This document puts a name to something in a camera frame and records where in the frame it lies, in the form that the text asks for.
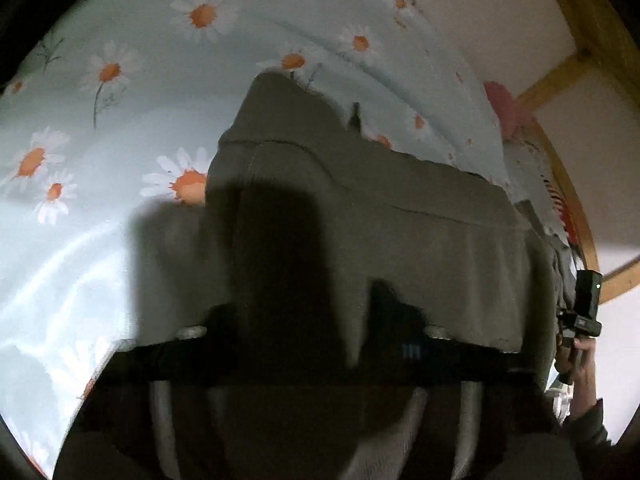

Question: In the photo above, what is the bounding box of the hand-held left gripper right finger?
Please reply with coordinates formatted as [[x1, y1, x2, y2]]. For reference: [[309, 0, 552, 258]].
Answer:
[[367, 280, 543, 391]]

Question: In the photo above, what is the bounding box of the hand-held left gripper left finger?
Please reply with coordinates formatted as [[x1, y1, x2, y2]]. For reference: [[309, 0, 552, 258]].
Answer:
[[112, 305, 241, 388]]

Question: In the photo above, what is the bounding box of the grey knit sweater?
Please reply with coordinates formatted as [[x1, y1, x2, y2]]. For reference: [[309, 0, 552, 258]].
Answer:
[[52, 70, 586, 480]]

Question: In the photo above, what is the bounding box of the person's right forearm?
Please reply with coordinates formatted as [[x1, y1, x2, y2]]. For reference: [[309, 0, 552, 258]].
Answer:
[[562, 399, 615, 448]]

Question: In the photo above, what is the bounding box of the person's right hand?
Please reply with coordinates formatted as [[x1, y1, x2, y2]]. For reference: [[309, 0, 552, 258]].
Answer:
[[570, 337, 601, 413]]

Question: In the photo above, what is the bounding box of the red striped cloth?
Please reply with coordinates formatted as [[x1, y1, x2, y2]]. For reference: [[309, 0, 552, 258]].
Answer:
[[540, 175, 581, 246]]

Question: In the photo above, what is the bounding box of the daisy print bedsheet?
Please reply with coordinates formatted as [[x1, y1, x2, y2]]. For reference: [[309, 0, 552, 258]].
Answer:
[[0, 0, 566, 476]]

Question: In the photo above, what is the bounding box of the wooden bed frame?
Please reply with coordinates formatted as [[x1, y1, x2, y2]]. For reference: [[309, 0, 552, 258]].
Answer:
[[515, 0, 640, 306]]

